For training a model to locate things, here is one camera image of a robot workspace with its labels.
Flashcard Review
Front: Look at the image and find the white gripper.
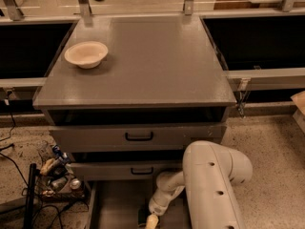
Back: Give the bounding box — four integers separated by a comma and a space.
145, 193, 173, 229

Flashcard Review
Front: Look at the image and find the green yellow sponge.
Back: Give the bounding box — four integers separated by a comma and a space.
137, 207, 150, 227

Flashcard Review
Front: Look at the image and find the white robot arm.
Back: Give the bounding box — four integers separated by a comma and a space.
145, 141, 253, 229

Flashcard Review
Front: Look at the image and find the grey open bottom drawer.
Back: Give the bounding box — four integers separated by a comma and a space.
86, 179, 192, 229

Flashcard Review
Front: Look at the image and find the grey middle drawer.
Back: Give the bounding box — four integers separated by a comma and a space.
71, 160, 182, 181

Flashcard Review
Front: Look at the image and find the grey top drawer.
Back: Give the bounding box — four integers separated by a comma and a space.
50, 123, 226, 153

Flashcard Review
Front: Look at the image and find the grey cabinet with counter top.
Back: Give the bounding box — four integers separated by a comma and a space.
32, 14, 237, 183

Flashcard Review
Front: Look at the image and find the white paper bowl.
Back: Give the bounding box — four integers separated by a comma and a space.
64, 41, 109, 69

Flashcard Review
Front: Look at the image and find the black middle drawer handle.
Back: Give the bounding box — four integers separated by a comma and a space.
131, 167, 153, 176

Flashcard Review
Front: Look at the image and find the black drawer handle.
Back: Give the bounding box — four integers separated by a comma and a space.
125, 132, 154, 141
131, 167, 153, 176

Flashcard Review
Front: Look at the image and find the black top drawer handle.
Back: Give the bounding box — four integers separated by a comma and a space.
125, 132, 154, 141

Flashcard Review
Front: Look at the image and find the wire basket with clutter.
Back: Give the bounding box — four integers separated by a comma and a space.
36, 141, 86, 202

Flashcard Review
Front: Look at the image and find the black stand post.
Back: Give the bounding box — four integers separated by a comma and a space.
23, 163, 36, 229

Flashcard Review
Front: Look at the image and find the metal frame rail left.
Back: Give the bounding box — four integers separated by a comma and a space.
0, 77, 46, 89

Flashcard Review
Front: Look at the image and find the metal frame rail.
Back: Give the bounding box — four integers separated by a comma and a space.
0, 77, 46, 89
224, 68, 305, 92

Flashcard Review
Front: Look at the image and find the black floor cable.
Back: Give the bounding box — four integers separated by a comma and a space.
0, 112, 90, 229

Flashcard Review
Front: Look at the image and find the metal frame rail right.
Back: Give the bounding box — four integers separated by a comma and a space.
224, 68, 305, 92

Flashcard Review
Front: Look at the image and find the metal upright post far left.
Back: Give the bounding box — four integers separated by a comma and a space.
3, 0, 24, 21

